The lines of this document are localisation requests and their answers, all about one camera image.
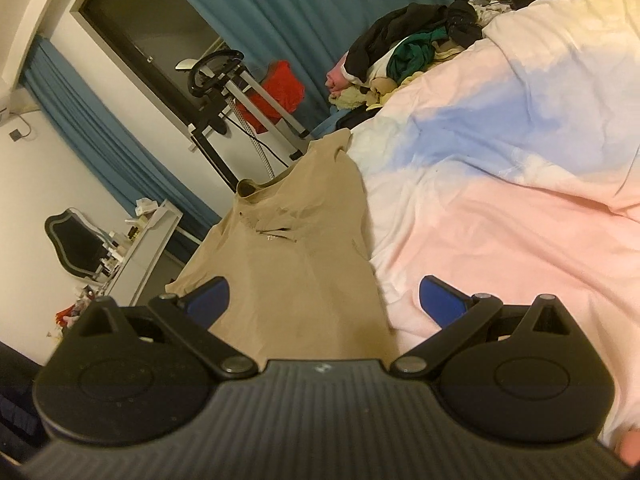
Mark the pile of mixed clothes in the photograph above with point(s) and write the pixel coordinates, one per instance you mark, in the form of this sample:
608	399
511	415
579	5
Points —
400	35

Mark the narrow blue curtain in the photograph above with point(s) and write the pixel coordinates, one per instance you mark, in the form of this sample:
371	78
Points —
100	135

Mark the wavy black-framed mirror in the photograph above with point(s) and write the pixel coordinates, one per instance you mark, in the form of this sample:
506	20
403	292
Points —
75	245

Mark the tan printed t-shirt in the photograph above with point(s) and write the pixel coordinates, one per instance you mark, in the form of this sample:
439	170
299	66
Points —
300	270

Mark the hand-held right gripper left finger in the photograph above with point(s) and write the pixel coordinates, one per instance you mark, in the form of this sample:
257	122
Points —
210	302

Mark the white air conditioner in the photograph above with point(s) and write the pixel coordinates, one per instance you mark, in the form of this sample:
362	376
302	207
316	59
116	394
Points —
15	105

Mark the dark window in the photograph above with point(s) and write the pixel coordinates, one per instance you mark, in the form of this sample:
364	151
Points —
140	25

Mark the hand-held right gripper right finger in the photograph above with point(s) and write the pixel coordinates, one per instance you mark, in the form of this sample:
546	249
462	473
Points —
442	302

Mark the blue cloth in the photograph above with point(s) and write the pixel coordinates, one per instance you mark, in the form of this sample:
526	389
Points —
334	122

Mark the white dressing table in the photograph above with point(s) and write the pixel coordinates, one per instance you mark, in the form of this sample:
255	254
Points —
145	245

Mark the pastel bed duvet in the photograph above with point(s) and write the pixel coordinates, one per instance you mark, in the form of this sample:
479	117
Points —
500	210

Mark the row of cosmetic bottles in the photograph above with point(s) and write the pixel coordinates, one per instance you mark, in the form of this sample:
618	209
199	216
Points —
120	250

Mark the white tissue box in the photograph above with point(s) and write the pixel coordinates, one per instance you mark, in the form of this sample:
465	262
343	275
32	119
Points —
147	206

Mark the wide blue curtain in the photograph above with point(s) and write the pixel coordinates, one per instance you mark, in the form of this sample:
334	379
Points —
300	10

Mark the red cloth bag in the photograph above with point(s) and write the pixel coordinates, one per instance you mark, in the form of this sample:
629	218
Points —
282	85

